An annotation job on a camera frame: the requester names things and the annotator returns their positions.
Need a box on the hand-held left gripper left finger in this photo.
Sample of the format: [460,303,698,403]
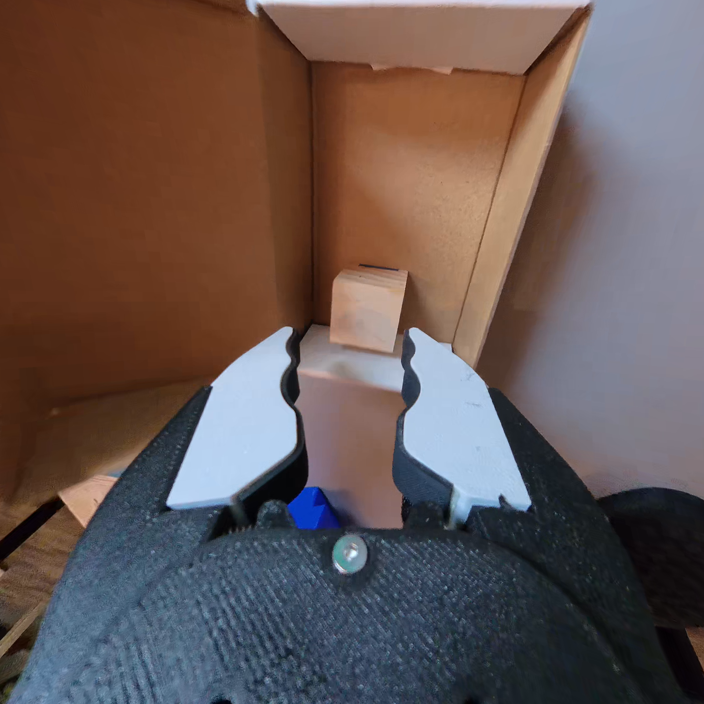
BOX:
[165,326,309,509]

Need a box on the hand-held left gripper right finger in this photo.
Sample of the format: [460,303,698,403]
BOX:
[392,327,532,524]

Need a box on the wooden cube with black mark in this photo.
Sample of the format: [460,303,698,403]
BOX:
[330,264,409,354]

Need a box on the white cardboard box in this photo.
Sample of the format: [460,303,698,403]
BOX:
[0,0,594,529]

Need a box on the blue cube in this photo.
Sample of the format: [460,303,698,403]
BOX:
[287,486,342,530]

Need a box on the plain wooden cube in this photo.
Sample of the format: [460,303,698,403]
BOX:
[296,324,453,530]

